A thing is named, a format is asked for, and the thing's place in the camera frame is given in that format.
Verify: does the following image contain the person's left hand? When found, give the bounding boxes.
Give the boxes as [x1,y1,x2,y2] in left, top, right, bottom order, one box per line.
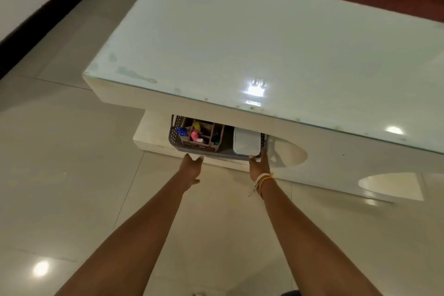
[179,153,204,191]

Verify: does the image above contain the person's right hand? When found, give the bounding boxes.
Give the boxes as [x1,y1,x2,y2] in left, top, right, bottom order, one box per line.
[249,149,271,182]

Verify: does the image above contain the white lidded container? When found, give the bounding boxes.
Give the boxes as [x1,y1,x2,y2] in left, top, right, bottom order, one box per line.
[233,128,261,157]

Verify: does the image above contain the pink compartment pen organizer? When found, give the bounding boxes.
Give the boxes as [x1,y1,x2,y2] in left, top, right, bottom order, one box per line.
[179,117,225,153]

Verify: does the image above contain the grey perforated plastic basket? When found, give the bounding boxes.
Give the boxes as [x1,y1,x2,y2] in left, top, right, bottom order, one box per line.
[169,114,270,162]

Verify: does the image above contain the person's left forearm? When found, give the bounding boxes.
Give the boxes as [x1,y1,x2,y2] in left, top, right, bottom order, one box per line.
[55,181,195,296]

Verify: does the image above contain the person's right forearm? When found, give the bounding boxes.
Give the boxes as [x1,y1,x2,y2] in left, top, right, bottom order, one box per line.
[260,179,382,296]

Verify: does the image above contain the white glass-top coffee table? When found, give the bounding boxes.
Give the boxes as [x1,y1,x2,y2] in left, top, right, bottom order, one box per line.
[82,0,444,203]

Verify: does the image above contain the black skirting board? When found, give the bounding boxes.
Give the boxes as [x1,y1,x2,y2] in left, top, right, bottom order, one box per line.
[0,0,125,80]

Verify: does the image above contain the white orange thread bracelets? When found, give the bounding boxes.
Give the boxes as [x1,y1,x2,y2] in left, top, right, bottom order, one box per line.
[248,173,275,197]

